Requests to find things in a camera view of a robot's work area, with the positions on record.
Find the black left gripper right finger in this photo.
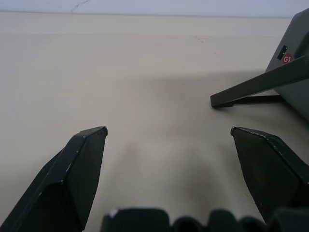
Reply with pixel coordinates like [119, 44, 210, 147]
[230, 126, 309, 224]

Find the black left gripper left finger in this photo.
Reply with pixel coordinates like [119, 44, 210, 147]
[0, 126, 109, 232]

